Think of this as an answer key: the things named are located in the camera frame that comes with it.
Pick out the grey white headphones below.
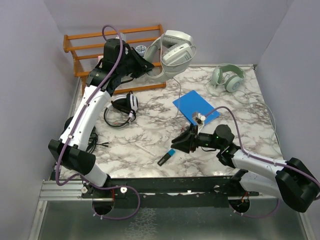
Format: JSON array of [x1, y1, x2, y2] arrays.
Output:
[[143, 30, 197, 83]]

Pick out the white stick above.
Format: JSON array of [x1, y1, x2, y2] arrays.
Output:
[[135, 143, 156, 157]]

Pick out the blue black highlighter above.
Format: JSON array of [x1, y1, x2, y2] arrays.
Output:
[[157, 149, 176, 166]]

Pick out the mint green headphones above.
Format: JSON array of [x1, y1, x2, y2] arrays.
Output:
[[210, 63, 246, 93]]

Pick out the black white headphones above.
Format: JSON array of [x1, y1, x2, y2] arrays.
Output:
[[103, 91, 139, 129]]

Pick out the right blue white jar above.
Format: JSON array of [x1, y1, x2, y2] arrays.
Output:
[[135, 45, 147, 56]]

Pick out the black blue headphones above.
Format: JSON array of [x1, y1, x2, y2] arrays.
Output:
[[63, 117, 111, 155]]

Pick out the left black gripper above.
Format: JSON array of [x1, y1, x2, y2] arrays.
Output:
[[117, 46, 155, 79]]

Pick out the blue notebook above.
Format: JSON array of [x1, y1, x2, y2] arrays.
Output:
[[172, 90, 214, 125]]

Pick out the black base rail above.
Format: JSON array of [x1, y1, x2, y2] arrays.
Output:
[[81, 174, 246, 209]]

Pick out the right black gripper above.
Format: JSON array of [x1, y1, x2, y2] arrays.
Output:
[[171, 122, 223, 153]]

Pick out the wooden shelf rack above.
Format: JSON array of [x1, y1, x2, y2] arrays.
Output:
[[63, 24, 167, 95]]

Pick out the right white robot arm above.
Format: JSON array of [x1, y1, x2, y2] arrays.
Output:
[[171, 124, 320, 213]]

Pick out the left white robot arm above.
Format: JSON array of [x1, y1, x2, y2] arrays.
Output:
[[48, 38, 154, 198]]

